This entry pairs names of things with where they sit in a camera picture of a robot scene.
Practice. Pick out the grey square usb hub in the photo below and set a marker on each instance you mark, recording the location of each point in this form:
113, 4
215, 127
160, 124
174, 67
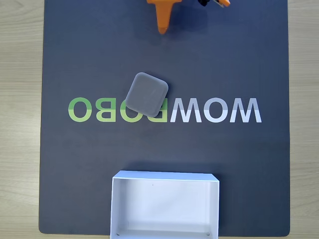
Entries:
146, 94

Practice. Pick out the dark mat with WOWROBO print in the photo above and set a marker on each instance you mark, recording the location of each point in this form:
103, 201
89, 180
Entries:
74, 161

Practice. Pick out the white cardboard box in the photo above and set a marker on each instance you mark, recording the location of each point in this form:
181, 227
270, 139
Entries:
194, 206

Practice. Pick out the orange-mounted camera module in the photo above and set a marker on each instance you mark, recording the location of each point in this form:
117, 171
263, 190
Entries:
221, 2

